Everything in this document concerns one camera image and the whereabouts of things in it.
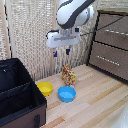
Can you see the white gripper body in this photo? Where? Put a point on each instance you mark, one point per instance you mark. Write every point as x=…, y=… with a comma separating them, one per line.
x=62, y=38

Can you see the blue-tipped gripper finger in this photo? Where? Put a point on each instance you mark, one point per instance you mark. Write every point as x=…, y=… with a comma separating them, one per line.
x=55, y=53
x=68, y=51

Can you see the dark brown drawer cabinet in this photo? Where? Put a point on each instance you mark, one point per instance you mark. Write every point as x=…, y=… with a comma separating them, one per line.
x=111, y=46

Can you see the colourful patterned snack bag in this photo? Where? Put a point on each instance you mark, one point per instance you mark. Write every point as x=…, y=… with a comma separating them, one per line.
x=68, y=75

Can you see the beige bamboo blind screen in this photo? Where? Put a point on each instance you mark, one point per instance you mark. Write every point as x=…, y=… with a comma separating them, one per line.
x=30, y=36

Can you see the yellow plastic bowl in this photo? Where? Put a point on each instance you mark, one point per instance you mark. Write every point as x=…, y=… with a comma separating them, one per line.
x=44, y=88

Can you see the blue plastic bowl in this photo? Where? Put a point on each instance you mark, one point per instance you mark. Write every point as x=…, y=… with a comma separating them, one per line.
x=67, y=93

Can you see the black fabric storage box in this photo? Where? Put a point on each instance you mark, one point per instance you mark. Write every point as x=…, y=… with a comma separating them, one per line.
x=18, y=96

